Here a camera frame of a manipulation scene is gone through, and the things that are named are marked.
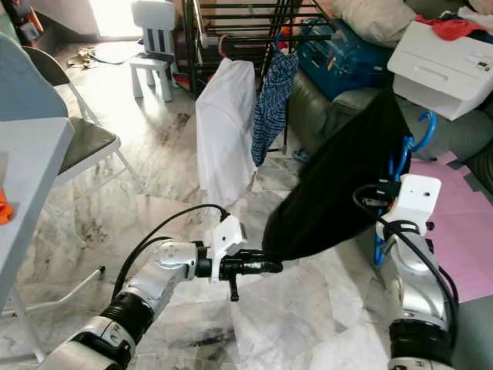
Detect black garment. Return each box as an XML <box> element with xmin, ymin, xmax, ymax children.
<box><xmin>262</xmin><ymin>86</ymin><xmax>413</xmax><ymax>261</ymax></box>

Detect blue plastic hanger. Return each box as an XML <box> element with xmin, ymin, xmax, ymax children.
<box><xmin>273</xmin><ymin>31</ymin><xmax>288</xmax><ymax>56</ymax></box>
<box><xmin>371</xmin><ymin>110</ymin><xmax>438</xmax><ymax>267</ymax></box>

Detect orange shirt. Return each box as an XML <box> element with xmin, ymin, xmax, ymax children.
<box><xmin>0</xmin><ymin>189</ymin><xmax>15</xmax><ymax>226</ymax></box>

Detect pink plastic hanger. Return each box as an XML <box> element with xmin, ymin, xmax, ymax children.
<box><xmin>216</xmin><ymin>35</ymin><xmax>233</xmax><ymax>61</ymax></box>

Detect pink mat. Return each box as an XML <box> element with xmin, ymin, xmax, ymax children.
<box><xmin>408</xmin><ymin>150</ymin><xmax>493</xmax><ymax>305</ymax></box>

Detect pale blue folding table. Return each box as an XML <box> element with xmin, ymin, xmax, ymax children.
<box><xmin>0</xmin><ymin>116</ymin><xmax>107</xmax><ymax>363</ymax></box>

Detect grey green leather sofa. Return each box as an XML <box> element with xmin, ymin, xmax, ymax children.
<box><xmin>285</xmin><ymin>0</ymin><xmax>493</xmax><ymax>370</ymax></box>

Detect white drawer cabinet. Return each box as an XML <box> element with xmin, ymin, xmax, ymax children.
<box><xmin>387</xmin><ymin>19</ymin><xmax>493</xmax><ymax>122</ymax></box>

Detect blue hard suitcase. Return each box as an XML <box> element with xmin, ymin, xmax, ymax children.
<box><xmin>297</xmin><ymin>17</ymin><xmax>397</xmax><ymax>101</ymax></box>

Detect white hanging garment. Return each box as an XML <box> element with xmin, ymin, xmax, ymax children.
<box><xmin>195</xmin><ymin>58</ymin><xmax>257</xmax><ymax>207</ymax></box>

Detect pale blue cushion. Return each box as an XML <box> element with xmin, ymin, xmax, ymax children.
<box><xmin>0</xmin><ymin>32</ymin><xmax>69</xmax><ymax>120</ymax></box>

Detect blue plaid shirt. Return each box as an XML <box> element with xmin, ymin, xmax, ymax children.
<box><xmin>250</xmin><ymin>50</ymin><xmax>301</xmax><ymax>167</ymax></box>

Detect white folding chair grey seat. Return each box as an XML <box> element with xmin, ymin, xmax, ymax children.
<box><xmin>19</xmin><ymin>46</ymin><xmax>147</xmax><ymax>193</ymax></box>

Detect beige pillow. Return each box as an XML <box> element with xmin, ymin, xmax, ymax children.
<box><xmin>330</xmin><ymin>0</ymin><xmax>421</xmax><ymax>49</ymax></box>

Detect red cloth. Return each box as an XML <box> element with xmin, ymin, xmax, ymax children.
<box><xmin>416</xmin><ymin>13</ymin><xmax>490</xmax><ymax>42</ymax></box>

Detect red and black upright object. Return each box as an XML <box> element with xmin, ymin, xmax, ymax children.
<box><xmin>8</xmin><ymin>0</ymin><xmax>43</xmax><ymax>43</ymax></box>

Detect crumpled beige cloth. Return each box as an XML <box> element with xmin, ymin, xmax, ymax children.
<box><xmin>73</xmin><ymin>45</ymin><xmax>124</xmax><ymax>66</ymax></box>

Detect small white child chair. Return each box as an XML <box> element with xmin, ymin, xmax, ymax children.
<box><xmin>129</xmin><ymin>0</ymin><xmax>179</xmax><ymax>103</ymax></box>

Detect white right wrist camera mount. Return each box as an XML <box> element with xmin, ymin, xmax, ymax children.
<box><xmin>385</xmin><ymin>173</ymin><xmax>442</xmax><ymax>232</ymax></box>

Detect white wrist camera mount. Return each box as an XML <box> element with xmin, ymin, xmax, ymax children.
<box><xmin>210</xmin><ymin>214</ymin><xmax>249</xmax><ymax>282</ymax></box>
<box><xmin>385</xmin><ymin>173</ymin><xmax>442</xmax><ymax>232</ymax></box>

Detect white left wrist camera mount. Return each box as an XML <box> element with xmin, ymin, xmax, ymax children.
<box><xmin>210</xmin><ymin>214</ymin><xmax>249</xmax><ymax>282</ymax></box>

